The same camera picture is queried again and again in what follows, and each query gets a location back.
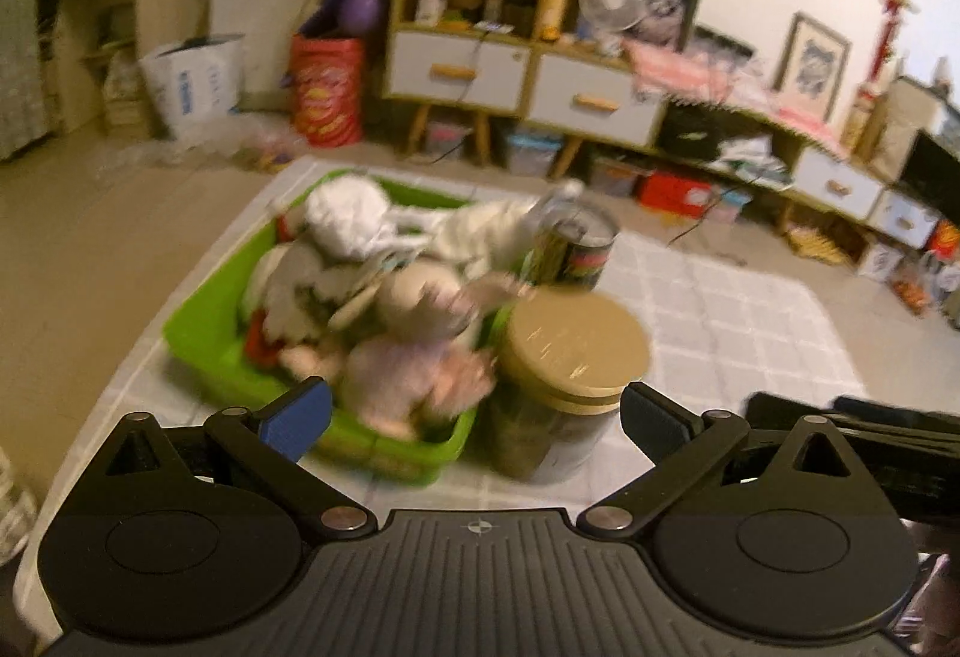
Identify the clear storage box blue lid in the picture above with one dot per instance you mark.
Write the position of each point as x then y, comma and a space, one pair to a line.
528, 155

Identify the opened drink can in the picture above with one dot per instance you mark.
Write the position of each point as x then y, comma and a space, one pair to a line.
572, 246

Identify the white cloth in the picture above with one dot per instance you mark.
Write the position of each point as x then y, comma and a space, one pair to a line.
485, 236

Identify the red box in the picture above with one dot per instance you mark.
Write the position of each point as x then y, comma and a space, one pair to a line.
675, 194

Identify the black microwave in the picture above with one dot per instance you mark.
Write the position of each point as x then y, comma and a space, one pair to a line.
932, 173

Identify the tall wooden shelf cabinet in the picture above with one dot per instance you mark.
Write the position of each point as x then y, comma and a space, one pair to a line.
474, 57

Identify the jar with tan lid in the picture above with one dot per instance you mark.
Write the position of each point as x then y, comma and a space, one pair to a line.
564, 358

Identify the pink checked cloth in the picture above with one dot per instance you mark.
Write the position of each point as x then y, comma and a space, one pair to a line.
675, 77

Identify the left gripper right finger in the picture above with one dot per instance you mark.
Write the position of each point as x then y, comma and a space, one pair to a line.
685, 449

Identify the black bag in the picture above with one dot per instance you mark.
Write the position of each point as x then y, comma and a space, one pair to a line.
694, 132

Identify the egg tray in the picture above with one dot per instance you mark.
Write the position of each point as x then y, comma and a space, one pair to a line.
813, 244

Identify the purple ball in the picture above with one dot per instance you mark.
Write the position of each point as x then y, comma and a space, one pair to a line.
358, 18

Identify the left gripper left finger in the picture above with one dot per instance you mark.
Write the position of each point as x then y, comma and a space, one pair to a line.
261, 451

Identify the santa plush toy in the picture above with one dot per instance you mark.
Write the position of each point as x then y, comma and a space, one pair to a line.
268, 306

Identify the white plush toy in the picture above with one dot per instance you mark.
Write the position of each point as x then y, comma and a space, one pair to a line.
347, 217

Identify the green plastic bin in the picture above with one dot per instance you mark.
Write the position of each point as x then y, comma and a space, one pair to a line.
208, 333

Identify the framed cartoon girl picture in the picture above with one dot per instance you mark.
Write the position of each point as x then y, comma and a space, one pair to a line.
812, 67

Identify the framed cat picture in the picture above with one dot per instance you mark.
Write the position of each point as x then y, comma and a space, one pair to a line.
665, 23

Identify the red printed barrel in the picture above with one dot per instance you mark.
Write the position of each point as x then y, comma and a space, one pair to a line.
326, 81

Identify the small white fan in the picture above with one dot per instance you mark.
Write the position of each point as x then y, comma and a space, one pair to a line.
609, 19

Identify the pink plush toy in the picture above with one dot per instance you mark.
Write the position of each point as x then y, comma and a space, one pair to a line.
396, 389

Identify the long low wooden cabinet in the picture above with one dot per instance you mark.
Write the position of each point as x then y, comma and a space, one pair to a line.
592, 99

